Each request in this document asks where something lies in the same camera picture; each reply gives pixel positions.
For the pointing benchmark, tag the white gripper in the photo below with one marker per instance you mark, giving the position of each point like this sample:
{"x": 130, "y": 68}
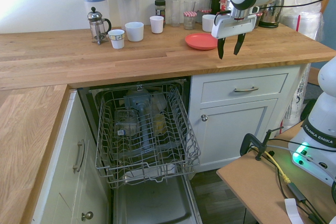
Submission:
{"x": 233, "y": 26}

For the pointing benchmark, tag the coral red plate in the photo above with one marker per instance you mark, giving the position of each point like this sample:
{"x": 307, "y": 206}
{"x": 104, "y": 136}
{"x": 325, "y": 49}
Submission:
{"x": 199, "y": 41}

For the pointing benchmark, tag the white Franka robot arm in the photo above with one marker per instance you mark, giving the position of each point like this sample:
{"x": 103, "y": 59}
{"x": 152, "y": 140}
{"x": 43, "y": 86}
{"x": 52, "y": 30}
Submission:
{"x": 325, "y": 119}

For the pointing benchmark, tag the steel dishwasher door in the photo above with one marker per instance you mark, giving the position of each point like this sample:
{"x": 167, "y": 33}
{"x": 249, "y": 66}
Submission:
{"x": 149, "y": 203}

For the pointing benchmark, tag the white ceramic bowl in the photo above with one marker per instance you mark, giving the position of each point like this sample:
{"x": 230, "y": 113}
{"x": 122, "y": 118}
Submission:
{"x": 208, "y": 23}

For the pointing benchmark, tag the glass jar red checkered lid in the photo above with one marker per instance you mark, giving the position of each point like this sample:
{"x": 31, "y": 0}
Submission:
{"x": 203, "y": 12}
{"x": 189, "y": 20}

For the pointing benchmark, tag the tall empty glass jar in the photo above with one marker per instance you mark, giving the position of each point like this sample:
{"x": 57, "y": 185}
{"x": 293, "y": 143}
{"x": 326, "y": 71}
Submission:
{"x": 205, "y": 1}

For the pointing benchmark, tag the stainless steel kettle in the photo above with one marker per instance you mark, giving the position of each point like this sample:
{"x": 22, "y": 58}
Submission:
{"x": 273, "y": 11}

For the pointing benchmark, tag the clear drinking glass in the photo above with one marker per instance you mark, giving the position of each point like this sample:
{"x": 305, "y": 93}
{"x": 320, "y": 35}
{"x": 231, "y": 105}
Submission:
{"x": 189, "y": 5}

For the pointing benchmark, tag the clear bottle with green lid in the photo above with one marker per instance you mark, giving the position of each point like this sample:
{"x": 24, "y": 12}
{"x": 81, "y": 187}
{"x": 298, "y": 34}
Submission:
{"x": 175, "y": 11}

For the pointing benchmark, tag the white ribbed cup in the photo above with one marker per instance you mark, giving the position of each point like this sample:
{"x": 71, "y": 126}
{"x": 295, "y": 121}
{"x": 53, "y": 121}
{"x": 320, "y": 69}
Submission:
{"x": 156, "y": 24}

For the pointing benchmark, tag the round metal cabinet knob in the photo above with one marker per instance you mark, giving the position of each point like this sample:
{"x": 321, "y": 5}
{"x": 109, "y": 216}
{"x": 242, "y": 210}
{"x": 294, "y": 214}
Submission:
{"x": 87, "y": 215}
{"x": 204, "y": 118}

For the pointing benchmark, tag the clear plastic wrapped roll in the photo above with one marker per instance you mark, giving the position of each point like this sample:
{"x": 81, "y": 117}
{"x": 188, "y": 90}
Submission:
{"x": 304, "y": 22}

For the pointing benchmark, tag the coffee jar with black lid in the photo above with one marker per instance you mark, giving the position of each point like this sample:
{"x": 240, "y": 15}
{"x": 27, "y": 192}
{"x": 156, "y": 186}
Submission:
{"x": 160, "y": 9}

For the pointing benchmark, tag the white printed bag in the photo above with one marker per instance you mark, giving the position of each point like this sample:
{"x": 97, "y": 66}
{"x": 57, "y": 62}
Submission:
{"x": 296, "y": 103}

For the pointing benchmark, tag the white base cabinet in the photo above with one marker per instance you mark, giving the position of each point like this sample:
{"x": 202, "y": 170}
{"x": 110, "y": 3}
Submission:
{"x": 65, "y": 182}
{"x": 236, "y": 134}

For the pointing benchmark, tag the black clamp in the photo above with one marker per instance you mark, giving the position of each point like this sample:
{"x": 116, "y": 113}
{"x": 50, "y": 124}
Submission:
{"x": 248, "y": 140}

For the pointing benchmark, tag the large white mug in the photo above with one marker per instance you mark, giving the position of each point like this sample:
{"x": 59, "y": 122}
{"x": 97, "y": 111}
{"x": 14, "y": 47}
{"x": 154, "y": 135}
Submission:
{"x": 134, "y": 32}

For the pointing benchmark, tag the yellow item in rack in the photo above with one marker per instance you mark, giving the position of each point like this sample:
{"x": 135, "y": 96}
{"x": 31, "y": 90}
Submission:
{"x": 159, "y": 124}

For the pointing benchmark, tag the clear pitcher dark blue lid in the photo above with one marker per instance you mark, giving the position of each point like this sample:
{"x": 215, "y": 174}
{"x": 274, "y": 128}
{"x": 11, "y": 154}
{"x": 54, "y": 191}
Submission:
{"x": 126, "y": 6}

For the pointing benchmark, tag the small patterned paper cup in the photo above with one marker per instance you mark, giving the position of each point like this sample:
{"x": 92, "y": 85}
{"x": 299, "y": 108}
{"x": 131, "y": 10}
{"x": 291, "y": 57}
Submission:
{"x": 116, "y": 39}

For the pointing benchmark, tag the clear glass container in rack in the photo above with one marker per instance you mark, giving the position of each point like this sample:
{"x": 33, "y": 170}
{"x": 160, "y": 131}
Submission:
{"x": 126, "y": 123}

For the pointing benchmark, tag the glass and steel French press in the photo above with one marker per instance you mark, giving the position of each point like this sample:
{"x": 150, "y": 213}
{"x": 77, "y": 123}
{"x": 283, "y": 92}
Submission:
{"x": 97, "y": 26}

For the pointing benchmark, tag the clear pitcher light blue lid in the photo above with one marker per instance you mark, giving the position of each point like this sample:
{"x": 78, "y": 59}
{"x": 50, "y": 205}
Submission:
{"x": 95, "y": 1}

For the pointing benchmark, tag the white paper tag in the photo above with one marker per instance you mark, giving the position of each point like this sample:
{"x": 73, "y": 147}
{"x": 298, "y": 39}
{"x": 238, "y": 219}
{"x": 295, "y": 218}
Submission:
{"x": 292, "y": 209}

